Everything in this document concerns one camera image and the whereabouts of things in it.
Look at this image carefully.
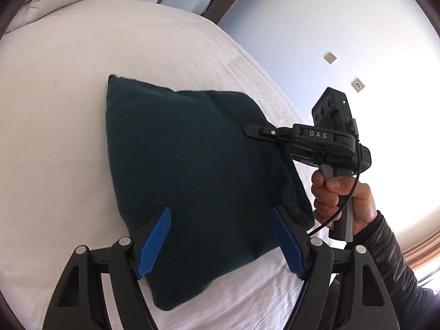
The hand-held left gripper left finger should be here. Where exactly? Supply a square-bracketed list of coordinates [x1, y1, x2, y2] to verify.
[42, 207, 172, 330]

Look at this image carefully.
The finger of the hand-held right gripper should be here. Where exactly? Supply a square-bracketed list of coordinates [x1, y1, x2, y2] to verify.
[243, 124, 298, 145]

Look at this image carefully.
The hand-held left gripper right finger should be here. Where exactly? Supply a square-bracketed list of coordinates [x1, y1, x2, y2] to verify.
[271, 205, 401, 330]

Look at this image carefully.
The dark green cushion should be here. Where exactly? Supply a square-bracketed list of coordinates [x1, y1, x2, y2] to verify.
[105, 74, 315, 312]

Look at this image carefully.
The person's right forearm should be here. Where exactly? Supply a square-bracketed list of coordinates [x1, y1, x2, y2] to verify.
[325, 210, 439, 330]

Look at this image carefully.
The person's right hand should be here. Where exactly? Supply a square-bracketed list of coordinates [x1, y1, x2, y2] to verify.
[311, 171, 379, 234]

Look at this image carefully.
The white bed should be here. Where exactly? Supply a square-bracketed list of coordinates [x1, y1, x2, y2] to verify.
[0, 0, 341, 330]

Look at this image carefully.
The white pillow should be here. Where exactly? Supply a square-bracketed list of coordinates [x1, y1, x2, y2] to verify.
[5, 0, 114, 34]

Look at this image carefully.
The black cable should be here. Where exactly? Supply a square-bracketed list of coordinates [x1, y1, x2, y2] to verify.
[307, 119, 362, 237]

